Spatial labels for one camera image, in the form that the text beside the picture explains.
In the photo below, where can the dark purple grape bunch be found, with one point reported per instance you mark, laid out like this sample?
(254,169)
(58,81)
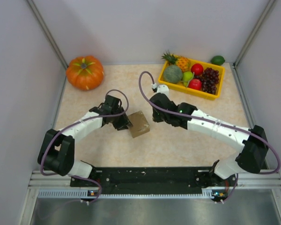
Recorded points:
(209,80)

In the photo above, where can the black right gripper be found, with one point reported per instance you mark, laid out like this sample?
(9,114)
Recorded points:
(156,118)

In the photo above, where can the brown cardboard express box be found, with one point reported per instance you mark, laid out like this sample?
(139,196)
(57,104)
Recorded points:
(139,124)

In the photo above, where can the red apple at back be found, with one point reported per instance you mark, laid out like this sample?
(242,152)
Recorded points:
(197,69)

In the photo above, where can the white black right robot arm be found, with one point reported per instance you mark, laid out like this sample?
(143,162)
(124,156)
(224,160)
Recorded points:
(249,143)

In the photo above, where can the yellow plastic tray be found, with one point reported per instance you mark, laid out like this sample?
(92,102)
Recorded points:
(199,93)

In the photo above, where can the green lime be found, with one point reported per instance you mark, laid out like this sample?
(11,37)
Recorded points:
(218,60)

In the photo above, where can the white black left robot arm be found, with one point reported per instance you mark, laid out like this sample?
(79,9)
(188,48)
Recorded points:
(57,152)

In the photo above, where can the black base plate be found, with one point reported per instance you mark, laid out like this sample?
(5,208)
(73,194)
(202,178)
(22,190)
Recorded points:
(153,180)

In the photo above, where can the small pineapple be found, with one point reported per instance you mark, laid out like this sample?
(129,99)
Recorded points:
(182,62)

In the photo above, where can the red apple at front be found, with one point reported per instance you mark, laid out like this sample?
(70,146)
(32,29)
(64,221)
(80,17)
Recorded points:
(195,84)

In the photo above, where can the green netted melon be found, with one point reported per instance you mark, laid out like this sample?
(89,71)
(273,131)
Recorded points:
(172,74)

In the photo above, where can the orange pumpkin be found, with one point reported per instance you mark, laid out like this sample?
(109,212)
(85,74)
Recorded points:
(85,73)

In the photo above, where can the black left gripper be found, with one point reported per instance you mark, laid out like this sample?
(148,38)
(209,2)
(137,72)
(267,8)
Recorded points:
(124,121)

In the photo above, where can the green pear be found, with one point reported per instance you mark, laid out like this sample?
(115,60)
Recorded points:
(187,77)

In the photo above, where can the red apple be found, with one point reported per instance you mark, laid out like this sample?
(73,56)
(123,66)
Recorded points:
(197,69)
(195,84)

